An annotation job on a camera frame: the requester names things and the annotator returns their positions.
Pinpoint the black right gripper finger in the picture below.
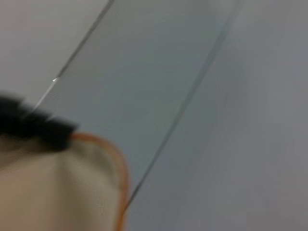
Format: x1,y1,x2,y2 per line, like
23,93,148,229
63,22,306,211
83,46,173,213
0,92,80,154

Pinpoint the beige food bag orange trim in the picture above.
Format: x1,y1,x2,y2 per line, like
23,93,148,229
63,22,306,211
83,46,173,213
0,131,132,231

